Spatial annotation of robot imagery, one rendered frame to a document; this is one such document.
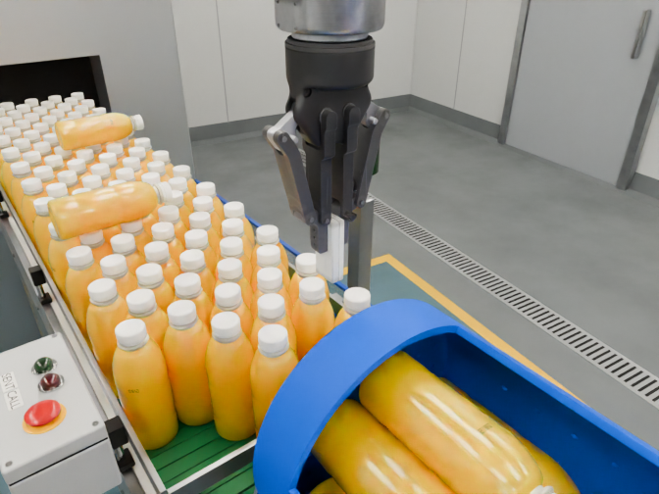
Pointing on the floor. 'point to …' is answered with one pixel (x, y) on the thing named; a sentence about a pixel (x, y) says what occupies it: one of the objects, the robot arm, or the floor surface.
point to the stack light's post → (360, 246)
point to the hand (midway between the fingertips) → (329, 247)
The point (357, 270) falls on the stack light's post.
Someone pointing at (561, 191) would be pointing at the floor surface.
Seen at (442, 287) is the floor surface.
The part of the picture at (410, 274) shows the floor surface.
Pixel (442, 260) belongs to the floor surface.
